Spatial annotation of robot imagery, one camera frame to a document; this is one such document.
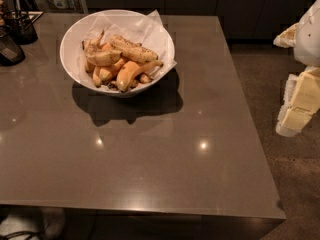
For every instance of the white bowl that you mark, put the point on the white bowl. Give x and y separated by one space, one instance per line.
73 50

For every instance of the white paper liner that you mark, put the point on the white paper liner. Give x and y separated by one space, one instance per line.
133 25

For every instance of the small lower-left banana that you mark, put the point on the small lower-left banana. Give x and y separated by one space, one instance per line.
96 77

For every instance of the left pale banana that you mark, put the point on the left pale banana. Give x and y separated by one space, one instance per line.
96 55

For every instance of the spotted ripe banana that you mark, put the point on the spotted ripe banana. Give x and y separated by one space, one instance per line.
132 51

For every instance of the middle orange banana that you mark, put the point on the middle orange banana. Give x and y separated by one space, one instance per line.
107 73

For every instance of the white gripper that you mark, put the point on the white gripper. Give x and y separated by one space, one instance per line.
308 37

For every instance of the white object under table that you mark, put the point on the white object under table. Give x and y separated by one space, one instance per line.
31 223

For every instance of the front yellow banana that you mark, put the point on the front yellow banana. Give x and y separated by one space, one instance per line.
131 70

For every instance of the black wire utensil holder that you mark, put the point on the black wire utensil holder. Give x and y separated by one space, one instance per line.
22 29

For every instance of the black mesh container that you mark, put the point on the black mesh container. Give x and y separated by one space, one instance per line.
10 52

